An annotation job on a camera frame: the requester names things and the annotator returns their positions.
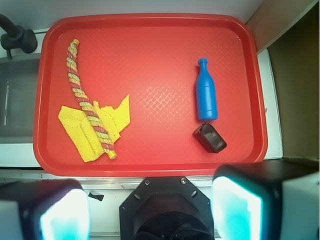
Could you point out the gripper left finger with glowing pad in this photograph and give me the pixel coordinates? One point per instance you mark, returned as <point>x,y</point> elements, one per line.
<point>44,210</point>

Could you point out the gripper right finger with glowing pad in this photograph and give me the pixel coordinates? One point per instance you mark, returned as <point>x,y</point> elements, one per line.
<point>268,200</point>

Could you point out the blue plastic bottle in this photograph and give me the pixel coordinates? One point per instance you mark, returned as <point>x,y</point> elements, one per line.
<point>206,97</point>

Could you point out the small black box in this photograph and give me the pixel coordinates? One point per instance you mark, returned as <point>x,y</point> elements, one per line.
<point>209,138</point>

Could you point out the yellow knitted cloth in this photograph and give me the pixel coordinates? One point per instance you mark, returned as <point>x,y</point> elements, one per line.
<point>82,134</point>

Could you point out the metal sink basin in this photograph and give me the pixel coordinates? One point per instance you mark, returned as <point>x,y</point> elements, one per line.
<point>18,87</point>

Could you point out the black tape piece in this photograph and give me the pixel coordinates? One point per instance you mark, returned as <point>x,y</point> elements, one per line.
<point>95,195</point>

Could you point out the red plastic tray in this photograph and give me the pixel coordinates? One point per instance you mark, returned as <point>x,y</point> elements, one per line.
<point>153,59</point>

